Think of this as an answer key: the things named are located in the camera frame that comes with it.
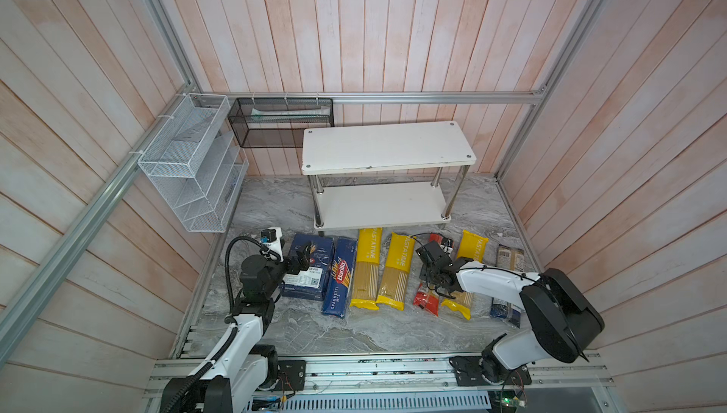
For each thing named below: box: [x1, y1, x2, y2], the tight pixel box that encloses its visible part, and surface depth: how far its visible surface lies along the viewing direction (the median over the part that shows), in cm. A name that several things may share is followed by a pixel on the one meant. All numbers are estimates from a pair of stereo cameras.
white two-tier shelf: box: [301, 121, 477, 230], surface depth 90 cm
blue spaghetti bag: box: [321, 236, 357, 319], surface depth 90 cm
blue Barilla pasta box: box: [281, 233, 336, 302], surface depth 86 cm
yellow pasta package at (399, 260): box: [375, 232, 417, 311], surface depth 92 cm
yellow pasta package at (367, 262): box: [350, 227, 383, 310], surface depth 94 cm
